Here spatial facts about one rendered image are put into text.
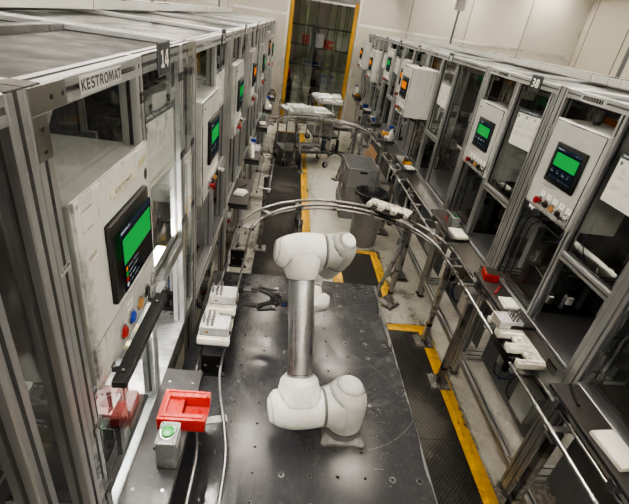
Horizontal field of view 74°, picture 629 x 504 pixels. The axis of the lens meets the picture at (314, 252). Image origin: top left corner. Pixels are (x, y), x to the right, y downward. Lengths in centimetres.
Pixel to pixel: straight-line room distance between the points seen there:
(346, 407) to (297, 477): 31
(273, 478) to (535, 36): 1006
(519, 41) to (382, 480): 971
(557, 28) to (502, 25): 116
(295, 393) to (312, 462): 30
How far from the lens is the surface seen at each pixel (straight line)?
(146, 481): 150
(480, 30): 1028
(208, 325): 193
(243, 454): 180
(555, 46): 1101
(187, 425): 156
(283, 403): 167
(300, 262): 156
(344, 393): 169
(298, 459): 181
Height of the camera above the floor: 217
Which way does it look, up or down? 29 degrees down
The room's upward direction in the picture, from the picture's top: 9 degrees clockwise
